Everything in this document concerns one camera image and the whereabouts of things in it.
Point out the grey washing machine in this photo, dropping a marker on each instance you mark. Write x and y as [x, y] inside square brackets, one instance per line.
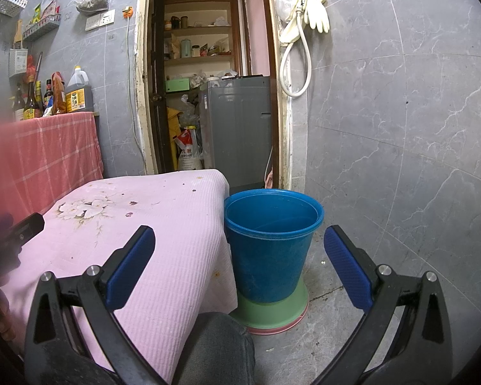
[236, 136]

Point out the pale green canister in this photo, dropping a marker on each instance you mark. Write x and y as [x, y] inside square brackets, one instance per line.
[186, 49]

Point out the tall soy sauce bottle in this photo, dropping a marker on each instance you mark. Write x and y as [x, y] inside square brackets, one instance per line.
[33, 104]

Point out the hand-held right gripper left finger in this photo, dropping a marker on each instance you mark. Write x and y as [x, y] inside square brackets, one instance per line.
[130, 264]

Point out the green box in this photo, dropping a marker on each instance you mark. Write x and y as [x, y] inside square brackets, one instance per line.
[177, 85]

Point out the grey wall rack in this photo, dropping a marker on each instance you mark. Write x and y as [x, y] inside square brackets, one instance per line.
[42, 28]

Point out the pile of plastic bags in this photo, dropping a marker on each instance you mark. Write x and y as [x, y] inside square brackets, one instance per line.
[192, 104]

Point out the brown red seasoning pouch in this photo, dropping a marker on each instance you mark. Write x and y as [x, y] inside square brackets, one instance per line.
[59, 96]

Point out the green plastic basin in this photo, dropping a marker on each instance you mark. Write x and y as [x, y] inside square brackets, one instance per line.
[272, 315]

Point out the cooking oil jug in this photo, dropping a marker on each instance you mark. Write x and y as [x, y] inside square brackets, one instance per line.
[80, 88]

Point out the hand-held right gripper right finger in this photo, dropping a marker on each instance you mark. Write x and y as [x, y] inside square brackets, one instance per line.
[346, 268]

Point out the dark wooden door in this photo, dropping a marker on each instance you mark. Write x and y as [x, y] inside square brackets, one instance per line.
[156, 68]

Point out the perforated utensil holder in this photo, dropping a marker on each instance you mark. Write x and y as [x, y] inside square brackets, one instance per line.
[18, 64]

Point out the pink checked cloth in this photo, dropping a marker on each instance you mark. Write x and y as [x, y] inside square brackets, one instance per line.
[44, 160]

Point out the blue plastic bucket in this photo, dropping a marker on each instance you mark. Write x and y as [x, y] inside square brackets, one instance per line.
[272, 268]

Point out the pink plastic item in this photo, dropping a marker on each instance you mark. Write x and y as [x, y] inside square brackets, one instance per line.
[269, 179]

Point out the orange wall hook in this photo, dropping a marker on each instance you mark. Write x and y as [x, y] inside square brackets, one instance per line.
[128, 12]

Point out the dark sauce bottle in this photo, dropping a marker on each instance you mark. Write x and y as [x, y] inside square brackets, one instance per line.
[48, 96]

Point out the yellow bag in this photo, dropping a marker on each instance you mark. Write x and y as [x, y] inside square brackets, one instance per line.
[173, 136]

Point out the white rubber glove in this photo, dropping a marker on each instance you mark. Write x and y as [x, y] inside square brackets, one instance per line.
[290, 30]
[318, 14]

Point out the wooden door frame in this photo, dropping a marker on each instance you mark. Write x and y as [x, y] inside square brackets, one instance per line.
[141, 128]

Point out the wooden spatula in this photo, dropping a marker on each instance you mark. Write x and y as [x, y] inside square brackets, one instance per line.
[18, 34]

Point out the dark glass bottle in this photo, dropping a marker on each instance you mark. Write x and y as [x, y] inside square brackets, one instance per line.
[19, 108]

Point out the white sack with red print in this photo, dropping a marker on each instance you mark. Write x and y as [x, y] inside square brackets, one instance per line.
[188, 152]

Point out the white wall switch panel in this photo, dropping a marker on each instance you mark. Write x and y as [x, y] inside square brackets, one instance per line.
[100, 20]

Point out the person's left hand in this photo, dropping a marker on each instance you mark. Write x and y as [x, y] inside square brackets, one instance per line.
[4, 317]

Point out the seasoning packets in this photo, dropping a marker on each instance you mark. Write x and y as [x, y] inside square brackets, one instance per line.
[48, 10]

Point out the red plastic bag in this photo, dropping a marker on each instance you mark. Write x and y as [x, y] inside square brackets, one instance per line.
[32, 70]

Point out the light pink flowered table cloth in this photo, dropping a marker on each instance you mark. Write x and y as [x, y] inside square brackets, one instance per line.
[164, 228]

